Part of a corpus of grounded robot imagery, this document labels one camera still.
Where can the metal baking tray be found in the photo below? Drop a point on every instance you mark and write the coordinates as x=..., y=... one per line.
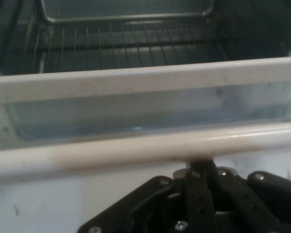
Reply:
x=126, y=17

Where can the white oven door with glass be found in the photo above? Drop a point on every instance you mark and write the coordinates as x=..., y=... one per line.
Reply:
x=135, y=77

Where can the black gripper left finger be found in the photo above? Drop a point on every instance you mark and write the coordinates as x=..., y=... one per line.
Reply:
x=198, y=194

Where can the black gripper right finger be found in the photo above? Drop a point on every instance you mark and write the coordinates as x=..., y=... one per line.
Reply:
x=262, y=201

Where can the white oven body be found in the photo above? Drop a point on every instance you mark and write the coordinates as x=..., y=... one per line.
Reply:
x=257, y=29

